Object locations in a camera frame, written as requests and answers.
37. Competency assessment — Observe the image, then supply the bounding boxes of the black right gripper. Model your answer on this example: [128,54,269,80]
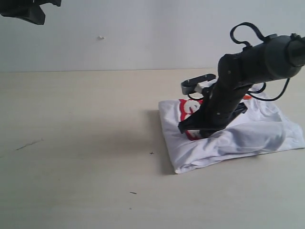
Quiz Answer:
[178,79,248,139]

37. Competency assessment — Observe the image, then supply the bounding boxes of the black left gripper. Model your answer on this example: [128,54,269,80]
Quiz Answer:
[0,0,61,25]

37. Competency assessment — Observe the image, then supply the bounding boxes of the white t-shirt red lettering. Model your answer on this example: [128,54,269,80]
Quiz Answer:
[158,97,305,174]

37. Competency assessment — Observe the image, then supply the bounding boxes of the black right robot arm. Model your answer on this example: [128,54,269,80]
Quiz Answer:
[178,33,305,138]

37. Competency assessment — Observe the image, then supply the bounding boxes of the orange neck tag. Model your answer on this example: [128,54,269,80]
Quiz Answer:
[243,95,252,100]

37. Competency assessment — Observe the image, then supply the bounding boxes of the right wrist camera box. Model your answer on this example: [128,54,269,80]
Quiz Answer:
[181,73,217,95]

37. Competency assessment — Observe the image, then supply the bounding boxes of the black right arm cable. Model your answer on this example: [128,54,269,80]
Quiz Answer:
[188,22,293,103]

